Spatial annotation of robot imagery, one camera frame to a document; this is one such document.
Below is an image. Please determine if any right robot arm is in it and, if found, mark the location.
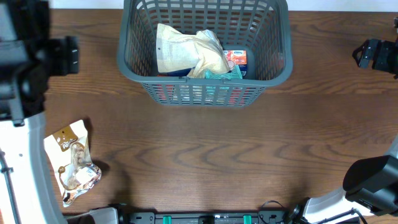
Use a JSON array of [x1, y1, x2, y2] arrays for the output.
[[285, 39, 397, 223]]

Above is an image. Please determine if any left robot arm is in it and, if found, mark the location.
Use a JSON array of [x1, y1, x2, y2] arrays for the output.
[[1, 0, 79, 223]]

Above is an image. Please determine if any Kleenex tissue multipack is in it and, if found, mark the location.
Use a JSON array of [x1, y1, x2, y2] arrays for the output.
[[223, 50, 248, 78]]

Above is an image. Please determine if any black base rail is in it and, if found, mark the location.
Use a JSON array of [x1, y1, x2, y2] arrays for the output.
[[67, 200, 361, 224]]

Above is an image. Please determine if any light blue snack packet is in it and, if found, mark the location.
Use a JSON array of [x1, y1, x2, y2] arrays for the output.
[[205, 65, 243, 80]]

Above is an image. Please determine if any beige paper bag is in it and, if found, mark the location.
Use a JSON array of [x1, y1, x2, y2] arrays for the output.
[[155, 24, 199, 73], [188, 30, 230, 78]]

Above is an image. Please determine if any grey plastic basket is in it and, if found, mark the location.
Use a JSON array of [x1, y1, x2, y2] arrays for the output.
[[118, 0, 293, 107]]

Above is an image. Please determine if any brown white snack pouch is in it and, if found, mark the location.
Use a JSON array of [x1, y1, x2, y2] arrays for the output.
[[44, 120, 102, 207]]

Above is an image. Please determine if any orange spaghetti packet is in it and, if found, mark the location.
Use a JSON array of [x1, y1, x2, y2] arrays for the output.
[[143, 84, 255, 106]]

